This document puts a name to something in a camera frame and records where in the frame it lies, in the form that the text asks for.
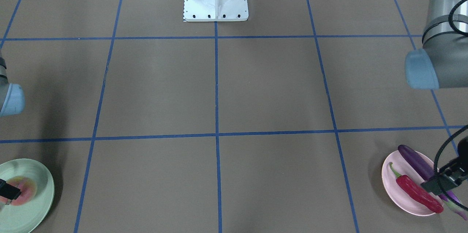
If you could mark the yellow pink peach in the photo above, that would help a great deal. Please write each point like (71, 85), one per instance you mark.
(27, 187)

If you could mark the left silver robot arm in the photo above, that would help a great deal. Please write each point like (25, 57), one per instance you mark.
(441, 63)

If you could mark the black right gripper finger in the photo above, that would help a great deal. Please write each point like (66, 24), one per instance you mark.
(8, 191)

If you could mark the light green plate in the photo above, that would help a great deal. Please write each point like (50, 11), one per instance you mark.
(26, 217)

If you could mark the purple eggplant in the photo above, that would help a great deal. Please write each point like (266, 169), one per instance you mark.
(420, 165)

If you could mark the pink plate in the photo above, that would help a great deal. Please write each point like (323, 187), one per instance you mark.
(393, 190)

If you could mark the red chili pepper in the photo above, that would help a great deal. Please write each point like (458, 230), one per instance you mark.
(415, 192)

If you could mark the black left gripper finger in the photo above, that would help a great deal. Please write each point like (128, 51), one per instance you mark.
(447, 177)

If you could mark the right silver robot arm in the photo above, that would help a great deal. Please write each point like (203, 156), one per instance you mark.
(11, 103)

